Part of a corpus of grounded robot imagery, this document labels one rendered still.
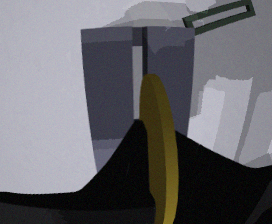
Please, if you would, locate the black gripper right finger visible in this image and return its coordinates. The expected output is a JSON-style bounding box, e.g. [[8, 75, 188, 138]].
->
[[173, 129, 272, 224]]

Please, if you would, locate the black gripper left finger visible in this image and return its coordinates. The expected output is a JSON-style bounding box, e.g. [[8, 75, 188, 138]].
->
[[0, 121, 156, 224]]

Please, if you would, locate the gold coin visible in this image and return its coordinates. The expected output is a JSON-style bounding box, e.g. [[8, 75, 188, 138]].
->
[[140, 73, 179, 224]]

